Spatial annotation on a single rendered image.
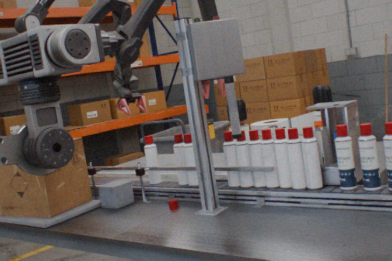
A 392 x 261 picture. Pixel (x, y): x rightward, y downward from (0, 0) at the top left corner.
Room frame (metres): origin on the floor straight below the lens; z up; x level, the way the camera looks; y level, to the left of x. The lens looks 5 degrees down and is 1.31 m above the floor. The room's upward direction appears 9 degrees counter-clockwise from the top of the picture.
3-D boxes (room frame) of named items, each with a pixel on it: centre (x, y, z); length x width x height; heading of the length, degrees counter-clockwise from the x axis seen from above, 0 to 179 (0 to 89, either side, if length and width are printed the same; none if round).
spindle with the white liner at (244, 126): (2.08, -0.18, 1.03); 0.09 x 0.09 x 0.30
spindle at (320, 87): (2.17, -0.57, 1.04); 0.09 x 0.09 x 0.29
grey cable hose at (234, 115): (1.63, -0.13, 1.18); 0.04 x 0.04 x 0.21
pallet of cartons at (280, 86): (5.78, -0.94, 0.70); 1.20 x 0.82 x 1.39; 50
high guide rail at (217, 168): (1.96, 0.19, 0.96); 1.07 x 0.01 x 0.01; 52
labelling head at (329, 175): (1.62, -0.45, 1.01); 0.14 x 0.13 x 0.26; 52
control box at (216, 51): (1.68, -0.09, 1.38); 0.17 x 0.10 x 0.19; 107
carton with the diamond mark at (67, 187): (2.01, 0.67, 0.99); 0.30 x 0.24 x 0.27; 59
